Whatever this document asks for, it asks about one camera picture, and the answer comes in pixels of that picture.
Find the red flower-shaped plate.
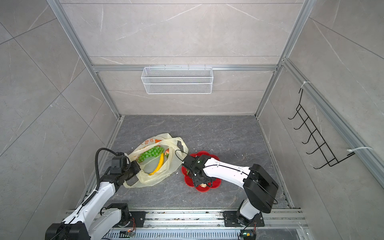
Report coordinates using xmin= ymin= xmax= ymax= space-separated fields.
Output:
xmin=181 ymin=150 xmax=222 ymax=193

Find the translucent yellowish plastic bag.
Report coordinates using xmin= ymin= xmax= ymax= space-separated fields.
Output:
xmin=124 ymin=133 xmax=189 ymax=189

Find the yellow fake banana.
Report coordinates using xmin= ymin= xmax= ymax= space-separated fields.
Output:
xmin=149 ymin=153 xmax=165 ymax=176

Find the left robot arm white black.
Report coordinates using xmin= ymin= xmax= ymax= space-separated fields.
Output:
xmin=45 ymin=155 xmax=141 ymax=240

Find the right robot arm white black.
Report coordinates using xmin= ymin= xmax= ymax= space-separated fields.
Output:
xmin=182 ymin=155 xmax=279 ymax=226

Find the green fake grapes bunch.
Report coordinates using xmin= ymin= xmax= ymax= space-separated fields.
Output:
xmin=137 ymin=146 xmax=165 ymax=163

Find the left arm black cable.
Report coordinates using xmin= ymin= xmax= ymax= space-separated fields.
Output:
xmin=94 ymin=147 xmax=119 ymax=191

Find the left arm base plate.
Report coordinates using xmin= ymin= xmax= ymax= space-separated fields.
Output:
xmin=117 ymin=211 xmax=147 ymax=228

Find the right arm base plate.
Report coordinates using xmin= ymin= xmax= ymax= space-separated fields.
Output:
xmin=223 ymin=211 xmax=265 ymax=227

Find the white wire mesh basket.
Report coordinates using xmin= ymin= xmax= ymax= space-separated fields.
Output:
xmin=141 ymin=67 xmax=214 ymax=95

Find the aluminium rail at front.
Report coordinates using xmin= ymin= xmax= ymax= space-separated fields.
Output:
xmin=130 ymin=209 xmax=309 ymax=230

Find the black wire hook rack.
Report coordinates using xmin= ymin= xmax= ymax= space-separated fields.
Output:
xmin=288 ymin=89 xmax=355 ymax=170

